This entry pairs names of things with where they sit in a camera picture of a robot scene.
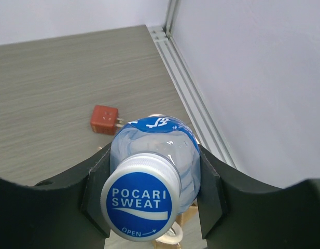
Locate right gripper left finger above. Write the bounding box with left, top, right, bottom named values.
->
left=0, top=145, right=110, bottom=248

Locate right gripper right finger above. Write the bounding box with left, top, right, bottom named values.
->
left=197, top=147, right=320, bottom=248

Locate Pocari Sweat bottle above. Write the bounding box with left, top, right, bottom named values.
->
left=100, top=115, right=201, bottom=242

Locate red cube power adapter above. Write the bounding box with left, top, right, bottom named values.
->
left=90, top=105, right=123, bottom=135

